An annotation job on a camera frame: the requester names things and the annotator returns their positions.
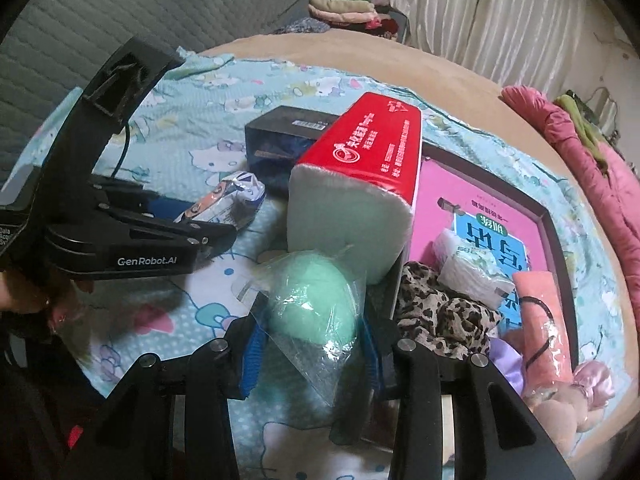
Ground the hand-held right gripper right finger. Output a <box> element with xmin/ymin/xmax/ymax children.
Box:
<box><xmin>361</xmin><ymin>321</ymin><xmax>576</xmax><ymax>480</ymax></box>

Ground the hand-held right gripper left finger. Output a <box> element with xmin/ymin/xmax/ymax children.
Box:
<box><xmin>65</xmin><ymin>316</ymin><xmax>267</xmax><ymax>480</ymax></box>

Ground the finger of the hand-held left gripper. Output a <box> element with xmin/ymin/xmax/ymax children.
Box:
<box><xmin>126</xmin><ymin>216</ymin><xmax>239</xmax><ymax>261</ymax></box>
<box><xmin>91</xmin><ymin>181</ymin><xmax>190</xmax><ymax>217</ymax></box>

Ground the white blue printed packet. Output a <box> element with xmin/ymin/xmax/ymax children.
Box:
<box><xmin>174</xmin><ymin>169</ymin><xmax>267</xmax><ymax>232</ymax></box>

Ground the leopard print scrunchie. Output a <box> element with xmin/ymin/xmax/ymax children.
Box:
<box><xmin>396</xmin><ymin>260</ymin><xmax>507</xmax><ymax>362</ymax></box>

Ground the green sponge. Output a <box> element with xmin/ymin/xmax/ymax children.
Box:
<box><xmin>231</xmin><ymin>244</ymin><xmax>374</xmax><ymax>407</ymax></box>

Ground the cream plush rabbit purple dress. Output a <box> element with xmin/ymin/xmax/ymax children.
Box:
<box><xmin>486</xmin><ymin>336</ymin><xmax>527</xmax><ymax>399</ymax></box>

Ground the green white tissue packet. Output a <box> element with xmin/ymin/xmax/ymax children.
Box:
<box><xmin>431</xmin><ymin>227</ymin><xmax>517</xmax><ymax>312</ymax></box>

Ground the pink towel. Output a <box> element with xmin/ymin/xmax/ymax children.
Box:
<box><xmin>511</xmin><ymin>269</ymin><xmax>577</xmax><ymax>397</ymax></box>

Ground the dark shallow box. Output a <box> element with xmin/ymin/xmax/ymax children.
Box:
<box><xmin>330</xmin><ymin>145</ymin><xmax>582</xmax><ymax>454</ymax></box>

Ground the person's left hand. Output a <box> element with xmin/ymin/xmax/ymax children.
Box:
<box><xmin>0</xmin><ymin>262</ymin><xmax>97</xmax><ymax>337</ymax></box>

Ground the cartoon cat printed blue sheet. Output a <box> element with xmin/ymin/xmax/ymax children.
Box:
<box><xmin>9</xmin><ymin>52</ymin><xmax>637</xmax><ymax>480</ymax></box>

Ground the black cardboard box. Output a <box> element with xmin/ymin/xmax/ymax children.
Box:
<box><xmin>243</xmin><ymin>105</ymin><xmax>342</xmax><ymax>194</ymax></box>

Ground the pink book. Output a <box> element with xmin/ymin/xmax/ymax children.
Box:
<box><xmin>414</xmin><ymin>156</ymin><xmax>557</xmax><ymax>342</ymax></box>

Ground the red tissue pack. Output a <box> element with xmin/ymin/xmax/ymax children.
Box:
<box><xmin>285</xmin><ymin>92</ymin><xmax>427</xmax><ymax>287</ymax></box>

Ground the dark floral cloth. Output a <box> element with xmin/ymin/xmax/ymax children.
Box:
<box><xmin>272</xmin><ymin>16</ymin><xmax>332</xmax><ymax>37</ymax></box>

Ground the beige round bed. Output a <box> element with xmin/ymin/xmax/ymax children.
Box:
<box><xmin>190</xmin><ymin>26</ymin><xmax>640</xmax><ymax>461</ymax></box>

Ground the stack of folded clothes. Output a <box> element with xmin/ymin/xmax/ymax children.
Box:
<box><xmin>307</xmin><ymin>0</ymin><xmax>412</xmax><ymax>39</ymax></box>

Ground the pink quilt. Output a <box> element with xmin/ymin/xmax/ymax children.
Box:
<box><xmin>501</xmin><ymin>85</ymin><xmax>640</xmax><ymax>282</ymax></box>

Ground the green fleece cloth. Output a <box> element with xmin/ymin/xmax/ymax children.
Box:
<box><xmin>554</xmin><ymin>91</ymin><xmax>612</xmax><ymax>172</ymax></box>

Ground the white striped curtain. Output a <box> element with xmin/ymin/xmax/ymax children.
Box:
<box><xmin>384</xmin><ymin>0</ymin><xmax>602</xmax><ymax>82</ymax></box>

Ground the black cable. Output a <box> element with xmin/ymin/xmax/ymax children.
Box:
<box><xmin>112</xmin><ymin>121</ymin><xmax>133</xmax><ymax>179</ymax></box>

